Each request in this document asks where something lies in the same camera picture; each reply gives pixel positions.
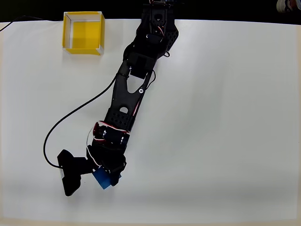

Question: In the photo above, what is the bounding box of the black bar webcam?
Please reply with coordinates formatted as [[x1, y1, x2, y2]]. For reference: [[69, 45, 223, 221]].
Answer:
[[57, 149, 95, 197]]

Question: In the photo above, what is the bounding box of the white round object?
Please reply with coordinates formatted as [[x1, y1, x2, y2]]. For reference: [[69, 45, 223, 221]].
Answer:
[[276, 0, 301, 12]]

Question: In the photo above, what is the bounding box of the yellow open box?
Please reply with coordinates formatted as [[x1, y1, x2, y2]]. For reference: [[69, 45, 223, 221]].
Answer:
[[62, 11, 105, 57]]

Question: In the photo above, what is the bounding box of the blue block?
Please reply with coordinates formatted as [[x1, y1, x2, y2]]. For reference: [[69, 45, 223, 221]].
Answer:
[[92, 167, 122, 190]]

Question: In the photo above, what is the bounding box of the thin black cable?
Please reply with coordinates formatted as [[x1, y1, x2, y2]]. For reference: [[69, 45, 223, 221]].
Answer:
[[0, 15, 64, 32]]

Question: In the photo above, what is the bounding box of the thick black camera cable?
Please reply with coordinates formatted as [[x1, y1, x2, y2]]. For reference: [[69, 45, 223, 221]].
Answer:
[[43, 74, 119, 168]]

